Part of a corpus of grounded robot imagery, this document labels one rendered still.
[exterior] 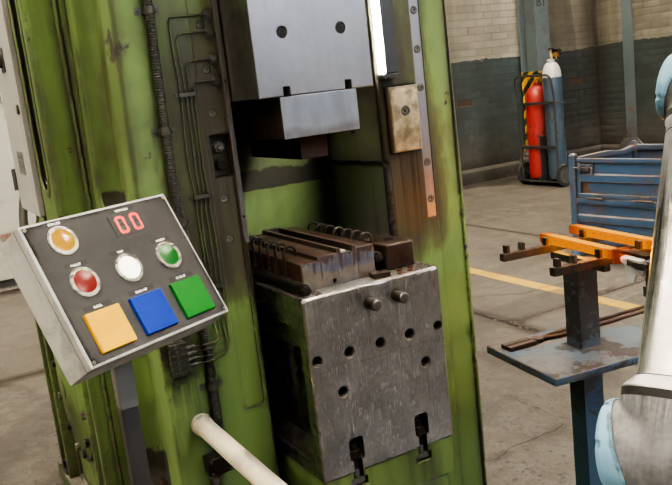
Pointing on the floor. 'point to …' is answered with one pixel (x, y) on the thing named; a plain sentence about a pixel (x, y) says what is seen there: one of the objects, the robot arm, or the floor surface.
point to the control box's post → (131, 423)
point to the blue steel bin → (616, 189)
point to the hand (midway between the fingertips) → (627, 255)
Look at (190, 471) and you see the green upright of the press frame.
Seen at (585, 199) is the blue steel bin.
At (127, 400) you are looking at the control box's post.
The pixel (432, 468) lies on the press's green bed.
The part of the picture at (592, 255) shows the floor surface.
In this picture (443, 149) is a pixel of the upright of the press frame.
